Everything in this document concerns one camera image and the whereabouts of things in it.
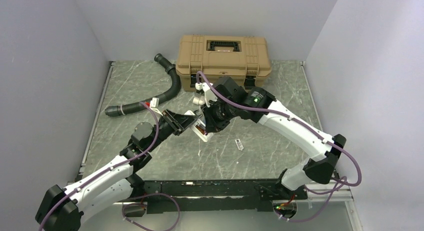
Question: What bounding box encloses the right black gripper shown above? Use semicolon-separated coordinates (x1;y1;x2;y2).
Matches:
201;97;238;133

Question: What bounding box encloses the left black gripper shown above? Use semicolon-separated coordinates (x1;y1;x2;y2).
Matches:
146;108;198;152

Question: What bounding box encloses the white AC remote control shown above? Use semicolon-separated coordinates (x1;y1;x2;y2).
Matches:
184;110;214;143

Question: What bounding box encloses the white battery cover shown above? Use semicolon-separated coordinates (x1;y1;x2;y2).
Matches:
234;138;244;151

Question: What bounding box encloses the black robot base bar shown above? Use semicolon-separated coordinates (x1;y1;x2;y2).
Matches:
124;178;308;214

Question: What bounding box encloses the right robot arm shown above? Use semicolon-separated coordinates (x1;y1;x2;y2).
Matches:
195;74;346;199

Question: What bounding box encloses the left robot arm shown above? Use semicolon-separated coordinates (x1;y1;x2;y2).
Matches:
35;109;198;231

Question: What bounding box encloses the white pipe elbow fitting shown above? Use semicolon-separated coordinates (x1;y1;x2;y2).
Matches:
192;96;206;106

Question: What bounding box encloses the tan plastic toolbox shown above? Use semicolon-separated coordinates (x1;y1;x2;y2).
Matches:
176;34;272;92

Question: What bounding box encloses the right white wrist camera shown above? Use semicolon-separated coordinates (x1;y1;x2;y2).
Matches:
195;82;218;108

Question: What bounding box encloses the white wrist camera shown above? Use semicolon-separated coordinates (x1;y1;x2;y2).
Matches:
195;82;218;108
146;97;163;117

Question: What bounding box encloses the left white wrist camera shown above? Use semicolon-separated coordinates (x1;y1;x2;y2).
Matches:
146;97;163;117

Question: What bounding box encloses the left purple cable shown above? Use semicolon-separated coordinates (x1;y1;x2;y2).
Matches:
38;101;181;231

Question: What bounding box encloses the black corrugated hose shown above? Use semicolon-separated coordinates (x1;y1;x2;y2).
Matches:
104;53;182;118

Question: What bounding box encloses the aluminium frame rail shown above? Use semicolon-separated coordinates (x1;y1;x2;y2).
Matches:
128;179;352;201

